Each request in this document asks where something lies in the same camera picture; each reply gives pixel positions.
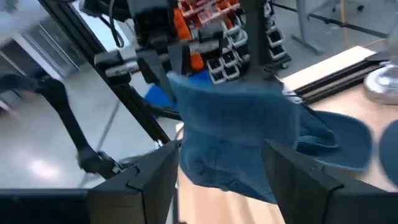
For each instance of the white cylinder bin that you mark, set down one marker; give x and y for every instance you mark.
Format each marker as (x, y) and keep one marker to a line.
(382, 84)

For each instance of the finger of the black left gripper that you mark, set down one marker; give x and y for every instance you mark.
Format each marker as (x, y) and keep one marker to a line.
(155, 71)
(182, 59)

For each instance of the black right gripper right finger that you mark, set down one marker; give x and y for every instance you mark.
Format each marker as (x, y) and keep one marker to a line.
(326, 205)

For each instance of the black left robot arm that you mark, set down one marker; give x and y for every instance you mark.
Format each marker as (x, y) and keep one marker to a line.
(149, 18)

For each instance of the blue denim baseball cap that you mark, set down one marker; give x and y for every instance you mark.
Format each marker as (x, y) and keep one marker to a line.
(230, 133)
(390, 152)

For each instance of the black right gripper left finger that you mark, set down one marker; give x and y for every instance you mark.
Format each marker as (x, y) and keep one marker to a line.
(93, 208)

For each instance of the blue plastic bin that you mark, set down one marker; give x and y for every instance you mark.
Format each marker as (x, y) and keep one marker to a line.
(155, 96)

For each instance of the small parts bin rack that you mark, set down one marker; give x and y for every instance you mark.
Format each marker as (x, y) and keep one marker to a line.
(236, 34)

